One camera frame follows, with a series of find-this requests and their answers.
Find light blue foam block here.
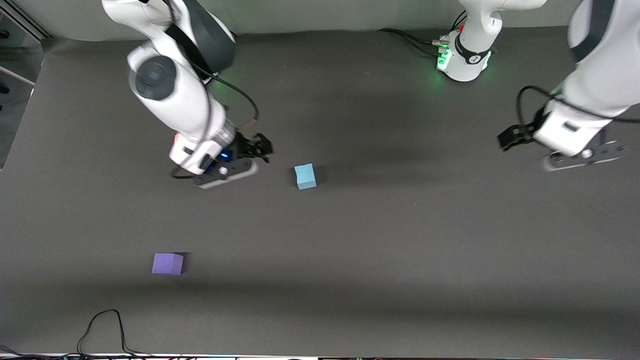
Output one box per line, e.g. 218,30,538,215
293,163,318,191

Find purple foam block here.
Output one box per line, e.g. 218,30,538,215
151,253,185,276

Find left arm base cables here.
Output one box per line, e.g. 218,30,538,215
377,10,449,58

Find looped thin black cable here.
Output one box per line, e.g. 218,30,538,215
76,309,151,358

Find aluminium frame rail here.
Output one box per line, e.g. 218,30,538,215
7,0,52,41

